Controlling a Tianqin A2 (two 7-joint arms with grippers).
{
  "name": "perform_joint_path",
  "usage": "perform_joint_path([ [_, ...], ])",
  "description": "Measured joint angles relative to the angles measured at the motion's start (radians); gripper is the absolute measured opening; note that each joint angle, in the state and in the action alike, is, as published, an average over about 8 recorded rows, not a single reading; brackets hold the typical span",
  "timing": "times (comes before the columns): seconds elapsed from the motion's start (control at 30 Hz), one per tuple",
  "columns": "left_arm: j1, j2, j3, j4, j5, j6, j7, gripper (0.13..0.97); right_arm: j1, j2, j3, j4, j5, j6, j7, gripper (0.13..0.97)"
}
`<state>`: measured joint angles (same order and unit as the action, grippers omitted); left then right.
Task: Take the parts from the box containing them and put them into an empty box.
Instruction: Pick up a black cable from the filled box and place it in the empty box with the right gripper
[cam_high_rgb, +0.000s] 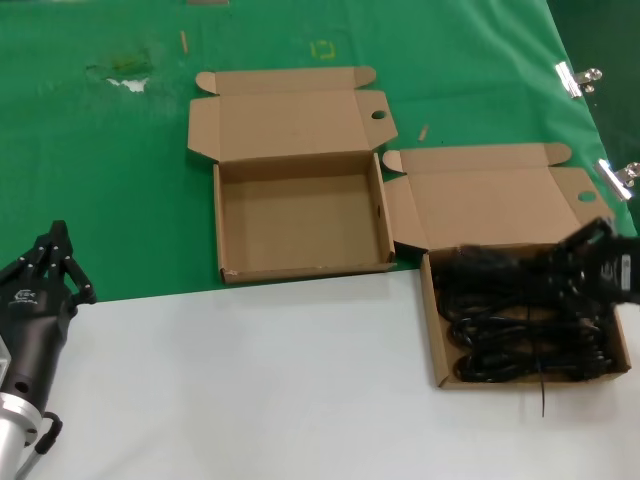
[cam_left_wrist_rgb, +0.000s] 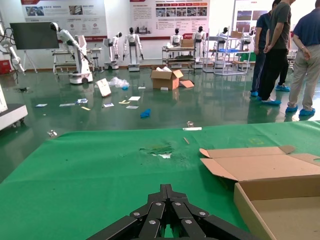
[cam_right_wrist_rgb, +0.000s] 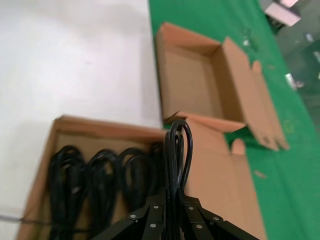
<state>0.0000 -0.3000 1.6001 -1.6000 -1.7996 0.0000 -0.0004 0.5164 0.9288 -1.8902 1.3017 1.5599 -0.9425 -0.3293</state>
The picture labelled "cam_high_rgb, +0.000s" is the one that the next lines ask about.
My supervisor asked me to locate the green table cloth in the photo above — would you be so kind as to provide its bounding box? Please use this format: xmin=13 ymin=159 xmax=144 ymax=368
xmin=0 ymin=0 xmax=640 ymax=304

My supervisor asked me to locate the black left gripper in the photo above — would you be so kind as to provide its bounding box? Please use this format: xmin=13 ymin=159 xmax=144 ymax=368
xmin=0 ymin=219 xmax=99 ymax=402

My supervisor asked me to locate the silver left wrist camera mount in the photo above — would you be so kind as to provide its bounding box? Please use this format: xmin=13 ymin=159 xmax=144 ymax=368
xmin=0 ymin=342 xmax=14 ymax=392

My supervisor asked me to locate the silver binder clip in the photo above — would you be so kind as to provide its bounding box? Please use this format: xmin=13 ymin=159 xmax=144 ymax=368
xmin=593 ymin=158 xmax=640 ymax=203
xmin=554 ymin=61 xmax=604 ymax=100

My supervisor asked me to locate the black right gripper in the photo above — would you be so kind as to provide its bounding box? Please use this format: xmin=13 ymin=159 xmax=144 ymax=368
xmin=524 ymin=217 xmax=640 ymax=314

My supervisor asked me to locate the left arm black connector cable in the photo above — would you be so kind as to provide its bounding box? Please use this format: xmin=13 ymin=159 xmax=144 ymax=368
xmin=13 ymin=409 xmax=65 ymax=480

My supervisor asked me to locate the open brown cardboard box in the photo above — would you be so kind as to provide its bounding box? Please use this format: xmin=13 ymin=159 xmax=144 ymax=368
xmin=382 ymin=143 xmax=630 ymax=390
xmin=188 ymin=66 xmax=400 ymax=286

